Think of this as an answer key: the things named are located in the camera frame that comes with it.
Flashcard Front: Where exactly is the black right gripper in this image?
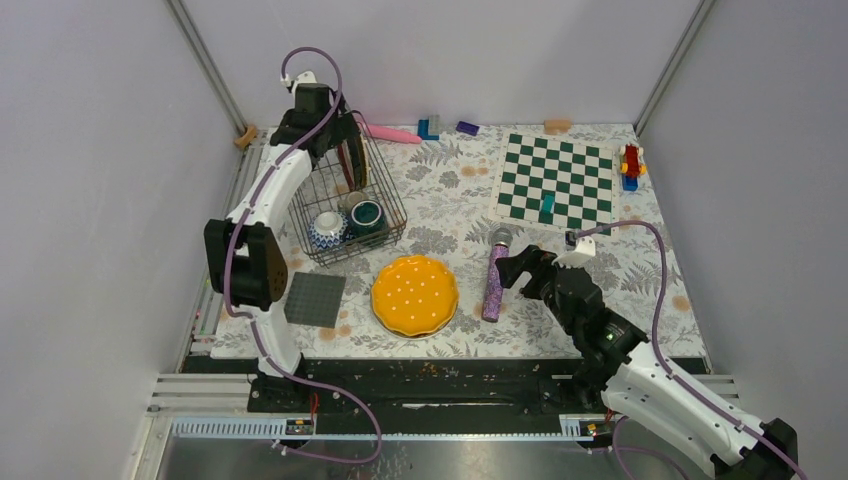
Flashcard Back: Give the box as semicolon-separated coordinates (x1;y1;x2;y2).
494;244;582;336

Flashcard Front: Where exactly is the yellow scalloped plate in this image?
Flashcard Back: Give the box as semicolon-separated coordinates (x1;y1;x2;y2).
371;255;460;338

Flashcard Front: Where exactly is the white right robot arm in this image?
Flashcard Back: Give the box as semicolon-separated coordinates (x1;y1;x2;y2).
495;245;798;479

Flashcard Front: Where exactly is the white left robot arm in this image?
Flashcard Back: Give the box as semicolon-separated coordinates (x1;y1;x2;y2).
203;81;367;411

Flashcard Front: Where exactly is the brown rimmed beige plate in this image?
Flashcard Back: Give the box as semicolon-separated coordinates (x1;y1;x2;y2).
336;141;359;191

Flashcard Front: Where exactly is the purple glitter microphone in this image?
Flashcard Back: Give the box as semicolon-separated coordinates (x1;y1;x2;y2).
481;227;513;323

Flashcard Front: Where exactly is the pink plastic object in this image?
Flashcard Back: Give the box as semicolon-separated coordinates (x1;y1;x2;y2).
363;124;422;144

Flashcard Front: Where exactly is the cream ceramic cup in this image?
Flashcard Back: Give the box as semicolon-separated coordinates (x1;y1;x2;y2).
340;191;369;213

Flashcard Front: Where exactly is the teal block on chessboard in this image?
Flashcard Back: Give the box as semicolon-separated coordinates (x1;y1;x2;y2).
540;194;555;215

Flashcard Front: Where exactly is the floral tablecloth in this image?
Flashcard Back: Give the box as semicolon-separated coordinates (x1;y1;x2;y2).
291;126;707;358

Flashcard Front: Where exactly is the blue toy brick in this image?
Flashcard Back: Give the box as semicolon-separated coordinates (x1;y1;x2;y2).
417;118;439;141

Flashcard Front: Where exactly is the wooden corner block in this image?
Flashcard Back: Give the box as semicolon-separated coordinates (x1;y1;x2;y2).
233;125;258;150

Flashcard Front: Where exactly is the dark green mug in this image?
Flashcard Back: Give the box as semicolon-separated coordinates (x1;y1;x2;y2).
350;200;388;238

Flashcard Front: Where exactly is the grey toy brick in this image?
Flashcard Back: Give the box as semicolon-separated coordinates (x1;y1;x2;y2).
427;115;441;136

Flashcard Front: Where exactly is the blue white patterned bowl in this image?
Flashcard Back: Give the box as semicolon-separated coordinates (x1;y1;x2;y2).
308;211;348;250

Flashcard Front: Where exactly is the green white chessboard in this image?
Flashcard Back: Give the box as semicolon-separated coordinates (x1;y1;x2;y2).
488;132;621;231

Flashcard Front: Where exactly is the purple toy brick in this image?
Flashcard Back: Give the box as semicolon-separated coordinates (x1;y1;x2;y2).
456;121;480;136

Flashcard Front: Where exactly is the red yellow toy figure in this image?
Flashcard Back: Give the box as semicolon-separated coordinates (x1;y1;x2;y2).
619;144;647;192

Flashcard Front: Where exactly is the grey studded baseplate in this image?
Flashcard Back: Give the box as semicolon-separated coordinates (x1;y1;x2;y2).
284;272;346;328

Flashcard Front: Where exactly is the black wire dish rack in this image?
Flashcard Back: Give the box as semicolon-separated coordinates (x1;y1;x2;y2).
289;111;407;266

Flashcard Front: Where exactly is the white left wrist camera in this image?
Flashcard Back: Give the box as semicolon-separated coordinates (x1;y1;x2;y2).
280;70;317;91

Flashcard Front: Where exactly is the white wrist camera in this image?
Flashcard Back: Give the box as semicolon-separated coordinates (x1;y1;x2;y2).
553;231;596;268
280;70;317;91

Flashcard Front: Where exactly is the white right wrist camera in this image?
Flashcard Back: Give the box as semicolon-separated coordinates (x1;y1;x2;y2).
553;231;596;268

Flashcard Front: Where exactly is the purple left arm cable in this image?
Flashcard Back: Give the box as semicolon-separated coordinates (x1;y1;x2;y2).
221;46;384;465

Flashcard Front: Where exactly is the aluminium frame rail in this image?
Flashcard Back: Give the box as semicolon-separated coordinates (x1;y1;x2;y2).
164;0;250;137

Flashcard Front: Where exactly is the right aluminium frame post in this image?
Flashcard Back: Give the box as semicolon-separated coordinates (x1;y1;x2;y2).
633;0;717;137

